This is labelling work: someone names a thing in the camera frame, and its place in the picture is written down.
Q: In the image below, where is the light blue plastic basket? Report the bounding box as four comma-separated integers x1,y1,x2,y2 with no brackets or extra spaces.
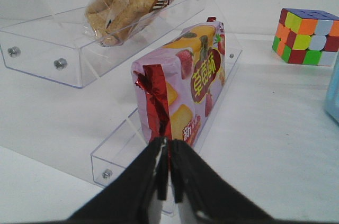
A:
325,56,339,123

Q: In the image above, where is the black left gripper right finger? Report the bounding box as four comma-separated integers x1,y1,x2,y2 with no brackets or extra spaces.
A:
169,139,274,221

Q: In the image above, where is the clear acrylic left shelf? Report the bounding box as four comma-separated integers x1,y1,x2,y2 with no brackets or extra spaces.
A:
0,0,244,218

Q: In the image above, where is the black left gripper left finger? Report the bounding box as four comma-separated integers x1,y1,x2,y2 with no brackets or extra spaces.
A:
69,137,168,221

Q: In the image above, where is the pink strawberry cake package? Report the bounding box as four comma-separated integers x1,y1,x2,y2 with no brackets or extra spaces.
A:
131,17,226,146

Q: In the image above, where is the bread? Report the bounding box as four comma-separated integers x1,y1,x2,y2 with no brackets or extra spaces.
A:
85,0,173,47

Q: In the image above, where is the multicoloured puzzle cube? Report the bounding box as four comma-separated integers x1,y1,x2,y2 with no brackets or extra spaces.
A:
272,8,338,66

